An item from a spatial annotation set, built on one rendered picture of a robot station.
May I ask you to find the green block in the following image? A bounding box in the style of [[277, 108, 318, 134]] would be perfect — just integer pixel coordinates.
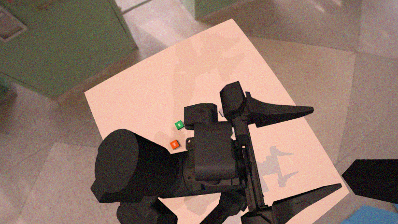
[[175, 120, 184, 130]]

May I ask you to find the orange block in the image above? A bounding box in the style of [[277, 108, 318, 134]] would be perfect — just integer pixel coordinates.
[[170, 140, 180, 149]]

